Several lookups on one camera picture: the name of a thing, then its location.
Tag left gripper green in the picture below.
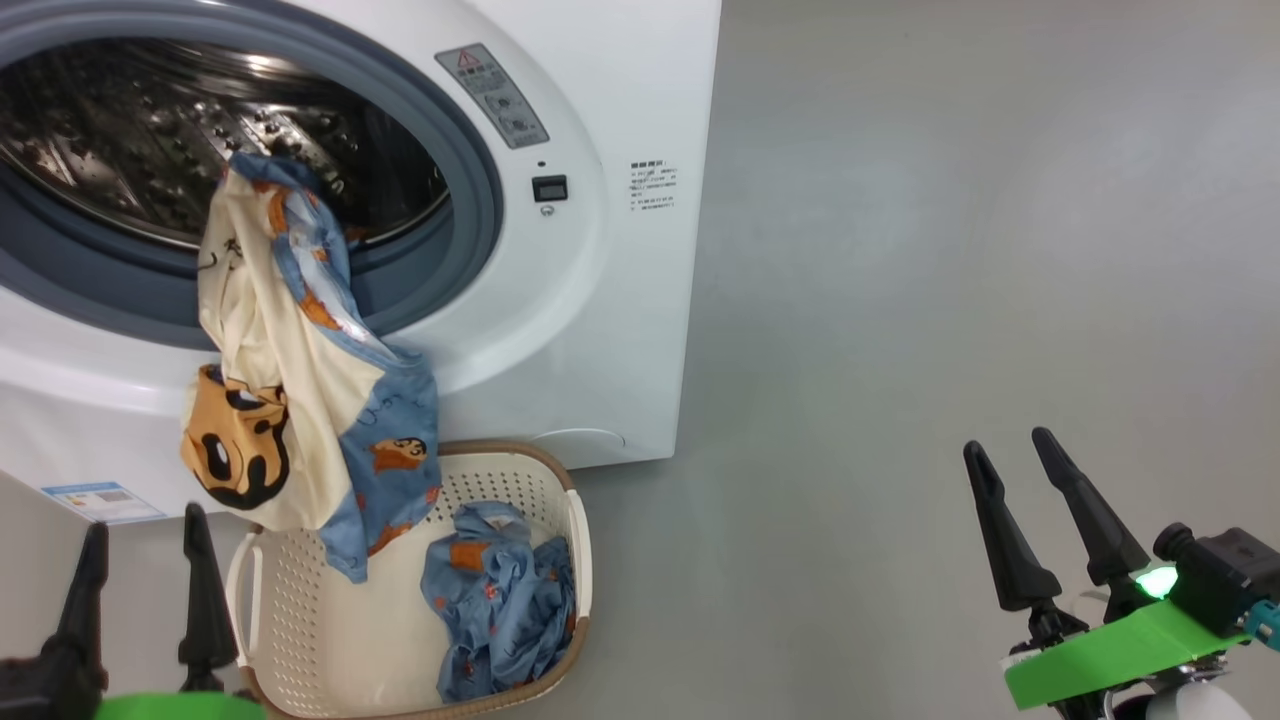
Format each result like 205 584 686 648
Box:
55 503 269 720

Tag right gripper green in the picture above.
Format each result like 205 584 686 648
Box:
962 427 1246 720

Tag blue cream pajama top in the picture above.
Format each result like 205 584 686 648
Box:
180 150 441 584

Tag blue orange-print pajama pants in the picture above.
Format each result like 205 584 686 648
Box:
420 502 578 703

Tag white front-load washing machine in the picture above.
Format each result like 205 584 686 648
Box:
0 0 723 523

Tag stainless steel washing machine drum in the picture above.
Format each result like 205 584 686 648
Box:
0 38 451 251

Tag blue energy label sticker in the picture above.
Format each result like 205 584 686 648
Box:
42 481 166 525

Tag cream perforated laundry basket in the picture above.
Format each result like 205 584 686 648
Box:
226 439 593 720

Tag round white filter cover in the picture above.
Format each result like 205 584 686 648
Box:
530 428 627 463

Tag grey warning sticker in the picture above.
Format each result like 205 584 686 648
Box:
434 43 550 151

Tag teal plug camera cable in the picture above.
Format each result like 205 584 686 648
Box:
1240 598 1280 651

